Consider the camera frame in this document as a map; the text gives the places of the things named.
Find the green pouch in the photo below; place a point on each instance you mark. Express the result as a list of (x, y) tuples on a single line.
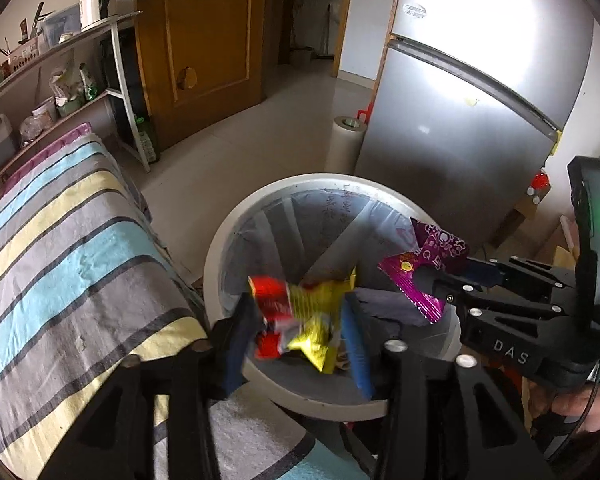
[(89, 82)]

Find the silver refrigerator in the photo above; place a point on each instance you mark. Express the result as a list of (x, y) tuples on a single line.
[(455, 110)]

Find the red and yellow snack packet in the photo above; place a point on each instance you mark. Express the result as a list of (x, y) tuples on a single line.
[(310, 325)]

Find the purple snack packet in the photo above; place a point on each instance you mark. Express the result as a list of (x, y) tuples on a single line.
[(430, 260)]

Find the striped tablecloth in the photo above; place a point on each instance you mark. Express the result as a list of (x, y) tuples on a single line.
[(80, 270)]

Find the green bowl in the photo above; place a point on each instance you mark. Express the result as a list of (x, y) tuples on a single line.
[(72, 105)]

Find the red plastic stool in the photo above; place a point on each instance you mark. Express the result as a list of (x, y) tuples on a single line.
[(365, 111)]

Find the wooden door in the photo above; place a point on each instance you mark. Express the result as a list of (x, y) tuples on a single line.
[(205, 60)]

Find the brown cardboard box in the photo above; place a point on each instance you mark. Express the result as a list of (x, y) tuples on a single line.
[(525, 215)]

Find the knotted plastic bag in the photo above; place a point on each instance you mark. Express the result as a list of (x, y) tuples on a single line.
[(31, 127)]

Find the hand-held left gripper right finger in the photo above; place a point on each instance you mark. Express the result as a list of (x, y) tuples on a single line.
[(355, 350)]

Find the white round container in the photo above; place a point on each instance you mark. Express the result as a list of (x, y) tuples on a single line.
[(45, 109)]

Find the white trash bin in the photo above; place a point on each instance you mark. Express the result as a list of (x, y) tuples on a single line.
[(300, 240)]

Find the red ornament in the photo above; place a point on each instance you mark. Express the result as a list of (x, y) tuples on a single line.
[(539, 184)]

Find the white paper roll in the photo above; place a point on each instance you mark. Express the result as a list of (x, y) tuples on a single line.
[(344, 145)]

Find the clear plastic storage box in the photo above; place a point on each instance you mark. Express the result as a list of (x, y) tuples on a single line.
[(62, 27)]

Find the green oil bottle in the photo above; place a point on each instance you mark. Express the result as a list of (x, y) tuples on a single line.
[(146, 140)]

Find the pink plastic lid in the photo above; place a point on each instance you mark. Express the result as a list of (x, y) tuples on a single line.
[(55, 147)]

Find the pink utensil basket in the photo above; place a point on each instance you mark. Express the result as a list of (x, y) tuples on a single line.
[(26, 52)]

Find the white jerry can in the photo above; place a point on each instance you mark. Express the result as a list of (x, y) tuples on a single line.
[(0, 142)]

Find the person's right hand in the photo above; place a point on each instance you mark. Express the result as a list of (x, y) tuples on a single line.
[(580, 410)]

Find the metal shelf rack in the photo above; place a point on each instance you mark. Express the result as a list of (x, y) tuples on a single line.
[(115, 60)]

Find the yellow sticker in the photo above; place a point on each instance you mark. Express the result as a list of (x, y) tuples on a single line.
[(555, 142)]

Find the kitchen knife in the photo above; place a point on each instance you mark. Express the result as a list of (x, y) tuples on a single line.
[(39, 12), (23, 30)]

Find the broom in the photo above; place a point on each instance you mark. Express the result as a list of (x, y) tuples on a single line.
[(326, 30)]

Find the crumpled plastic bag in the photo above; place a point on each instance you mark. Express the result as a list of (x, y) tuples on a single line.
[(65, 85)]

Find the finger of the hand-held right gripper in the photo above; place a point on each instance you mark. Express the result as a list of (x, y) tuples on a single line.
[(480, 270), (505, 330)]

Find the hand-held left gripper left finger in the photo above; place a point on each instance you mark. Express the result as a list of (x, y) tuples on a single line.
[(237, 340)]

